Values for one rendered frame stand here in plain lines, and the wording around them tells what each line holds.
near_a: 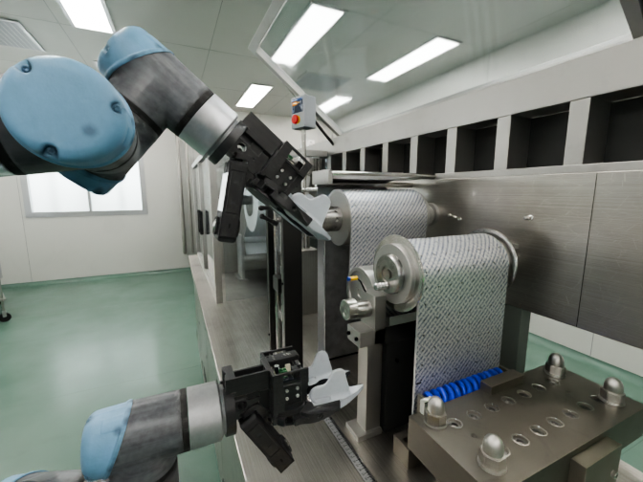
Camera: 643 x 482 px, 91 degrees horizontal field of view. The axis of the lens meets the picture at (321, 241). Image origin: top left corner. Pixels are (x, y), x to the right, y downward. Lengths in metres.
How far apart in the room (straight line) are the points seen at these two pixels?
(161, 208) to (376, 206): 5.36
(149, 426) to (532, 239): 0.76
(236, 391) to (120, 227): 5.65
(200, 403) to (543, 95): 0.83
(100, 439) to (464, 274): 0.59
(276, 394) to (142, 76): 0.42
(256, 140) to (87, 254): 5.79
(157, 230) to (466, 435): 5.72
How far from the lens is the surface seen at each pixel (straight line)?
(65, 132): 0.29
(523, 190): 0.83
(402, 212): 0.84
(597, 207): 0.77
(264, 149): 0.47
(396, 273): 0.59
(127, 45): 0.46
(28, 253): 6.36
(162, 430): 0.47
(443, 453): 0.59
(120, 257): 6.13
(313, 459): 0.73
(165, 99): 0.45
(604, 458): 0.70
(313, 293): 1.32
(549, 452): 0.64
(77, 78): 0.30
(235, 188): 0.45
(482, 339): 0.76
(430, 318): 0.62
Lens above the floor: 1.41
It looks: 9 degrees down
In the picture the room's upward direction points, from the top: straight up
